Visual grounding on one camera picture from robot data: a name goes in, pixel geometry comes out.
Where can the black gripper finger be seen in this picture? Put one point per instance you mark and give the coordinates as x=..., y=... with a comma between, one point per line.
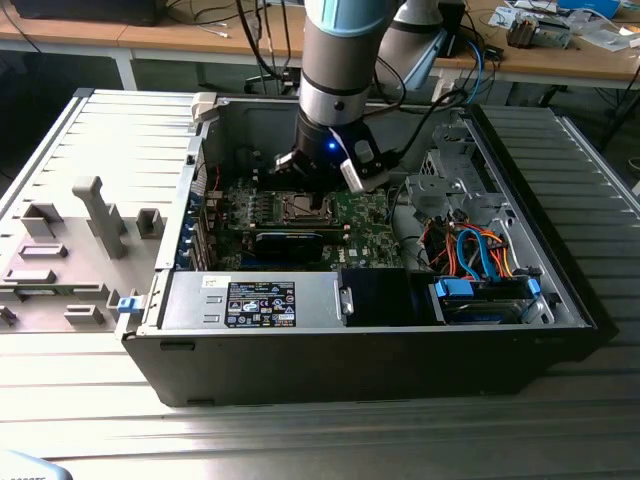
x=318, y=201

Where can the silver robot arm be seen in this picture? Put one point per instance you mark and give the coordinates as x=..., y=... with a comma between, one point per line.
x=340, y=50

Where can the black RAM slot row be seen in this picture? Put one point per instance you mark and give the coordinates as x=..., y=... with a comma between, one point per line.
x=261, y=181
x=335, y=231

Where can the CPU socket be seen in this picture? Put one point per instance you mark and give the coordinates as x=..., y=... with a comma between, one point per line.
x=286, y=219

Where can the black graphics card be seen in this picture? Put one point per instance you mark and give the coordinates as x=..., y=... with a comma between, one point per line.
x=290, y=246

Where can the green motherboard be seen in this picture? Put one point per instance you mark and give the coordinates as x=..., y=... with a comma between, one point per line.
x=370, y=235

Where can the black fan shroud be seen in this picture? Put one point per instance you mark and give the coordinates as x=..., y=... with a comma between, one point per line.
x=375, y=297

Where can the metal drive cage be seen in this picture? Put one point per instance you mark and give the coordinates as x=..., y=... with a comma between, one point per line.
x=435, y=190

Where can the beige case latch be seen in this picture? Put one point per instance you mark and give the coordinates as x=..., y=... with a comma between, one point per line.
x=202, y=107

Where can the white power adapter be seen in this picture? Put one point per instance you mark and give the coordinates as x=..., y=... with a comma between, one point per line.
x=442, y=90

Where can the hard disk in blue carrier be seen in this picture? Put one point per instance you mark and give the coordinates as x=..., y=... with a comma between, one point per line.
x=452, y=289

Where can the grey power supply unit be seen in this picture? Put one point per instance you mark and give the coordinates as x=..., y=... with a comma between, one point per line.
x=190, y=300

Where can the black open PC case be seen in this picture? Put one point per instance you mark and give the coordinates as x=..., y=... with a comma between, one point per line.
x=300, y=370

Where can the black upright box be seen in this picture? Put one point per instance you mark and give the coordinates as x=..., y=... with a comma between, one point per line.
x=452, y=25

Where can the wooden desk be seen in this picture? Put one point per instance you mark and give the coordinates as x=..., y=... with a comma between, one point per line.
x=150, y=35

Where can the blue plastic clip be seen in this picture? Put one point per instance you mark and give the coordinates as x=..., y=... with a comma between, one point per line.
x=129, y=304

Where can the metal cooler on desk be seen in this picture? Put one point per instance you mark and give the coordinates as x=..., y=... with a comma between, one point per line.
x=522, y=32

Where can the grey parts rack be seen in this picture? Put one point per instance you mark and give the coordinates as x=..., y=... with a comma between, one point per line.
x=75, y=250

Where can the black flat device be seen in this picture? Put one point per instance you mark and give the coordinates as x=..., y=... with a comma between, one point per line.
x=85, y=10

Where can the blue box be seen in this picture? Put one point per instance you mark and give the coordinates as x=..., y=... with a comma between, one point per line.
x=590, y=5

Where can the pale blue rounded device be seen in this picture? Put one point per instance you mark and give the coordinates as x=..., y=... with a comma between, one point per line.
x=25, y=467

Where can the small grey wrist camera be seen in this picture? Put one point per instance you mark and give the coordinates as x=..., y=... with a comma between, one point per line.
x=286, y=162

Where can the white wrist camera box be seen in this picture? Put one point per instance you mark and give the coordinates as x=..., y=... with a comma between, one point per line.
x=352, y=177

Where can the expansion slot bracket row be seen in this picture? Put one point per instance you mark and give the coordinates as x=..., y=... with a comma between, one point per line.
x=192, y=245

